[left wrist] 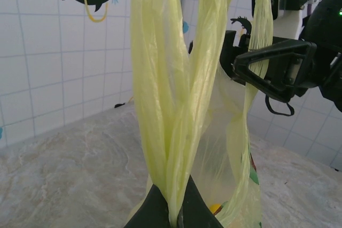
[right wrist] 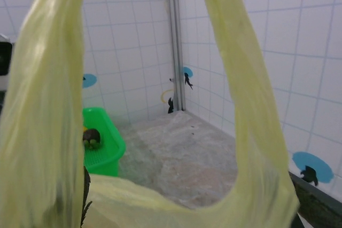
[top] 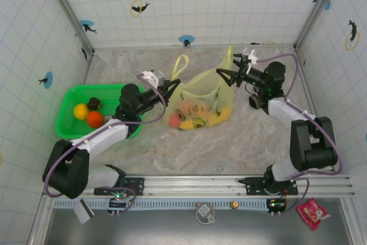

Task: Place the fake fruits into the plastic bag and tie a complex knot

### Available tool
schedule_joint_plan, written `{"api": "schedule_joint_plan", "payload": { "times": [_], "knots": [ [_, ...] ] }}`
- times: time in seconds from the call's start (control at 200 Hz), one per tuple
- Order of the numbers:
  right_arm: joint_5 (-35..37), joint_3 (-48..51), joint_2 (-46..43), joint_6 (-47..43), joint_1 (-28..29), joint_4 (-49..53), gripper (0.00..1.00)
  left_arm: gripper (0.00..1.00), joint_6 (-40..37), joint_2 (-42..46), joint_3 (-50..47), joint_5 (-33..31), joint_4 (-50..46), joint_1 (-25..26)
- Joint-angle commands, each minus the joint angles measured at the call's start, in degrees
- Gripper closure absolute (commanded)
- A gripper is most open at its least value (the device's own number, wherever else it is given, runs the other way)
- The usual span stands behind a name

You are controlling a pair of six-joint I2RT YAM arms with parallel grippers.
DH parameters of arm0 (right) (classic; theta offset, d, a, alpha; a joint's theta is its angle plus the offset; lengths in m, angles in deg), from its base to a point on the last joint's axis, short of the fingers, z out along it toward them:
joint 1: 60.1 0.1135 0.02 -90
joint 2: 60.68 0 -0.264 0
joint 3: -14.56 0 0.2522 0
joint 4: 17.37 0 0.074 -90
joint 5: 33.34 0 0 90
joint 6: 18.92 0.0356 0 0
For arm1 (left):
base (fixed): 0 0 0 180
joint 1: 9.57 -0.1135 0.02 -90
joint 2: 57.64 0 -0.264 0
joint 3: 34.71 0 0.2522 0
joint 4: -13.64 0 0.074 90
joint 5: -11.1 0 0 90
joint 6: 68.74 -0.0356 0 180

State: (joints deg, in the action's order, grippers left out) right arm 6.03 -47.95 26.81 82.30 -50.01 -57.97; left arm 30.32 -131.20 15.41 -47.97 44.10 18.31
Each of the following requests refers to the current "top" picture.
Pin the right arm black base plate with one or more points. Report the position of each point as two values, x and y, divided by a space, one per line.
252 183

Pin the green plastic mesh basket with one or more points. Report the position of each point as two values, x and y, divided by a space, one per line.
80 93

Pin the dark brown fake fruit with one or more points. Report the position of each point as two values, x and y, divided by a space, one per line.
94 103

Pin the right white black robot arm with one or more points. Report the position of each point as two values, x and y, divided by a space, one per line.
286 110

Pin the orange fake orange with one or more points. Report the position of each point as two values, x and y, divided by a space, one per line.
94 118

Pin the aluminium frame bar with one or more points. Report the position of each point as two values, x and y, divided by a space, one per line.
86 70
309 27
70 12
143 47
311 98

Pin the red snack packet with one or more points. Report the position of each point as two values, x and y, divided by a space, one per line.
311 213

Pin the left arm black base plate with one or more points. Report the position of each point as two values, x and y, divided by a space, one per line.
136 184

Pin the white paper card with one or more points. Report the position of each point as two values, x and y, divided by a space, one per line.
83 213

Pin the aluminium mounting rail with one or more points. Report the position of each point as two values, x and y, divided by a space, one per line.
186 183

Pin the yellow translucent plastic bag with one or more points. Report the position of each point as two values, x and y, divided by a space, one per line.
200 95

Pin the yellow fake lemon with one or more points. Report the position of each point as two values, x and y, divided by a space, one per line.
81 111

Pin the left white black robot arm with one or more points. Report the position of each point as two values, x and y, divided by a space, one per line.
100 136

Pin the small brass knob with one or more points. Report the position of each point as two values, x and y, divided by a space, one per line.
234 205

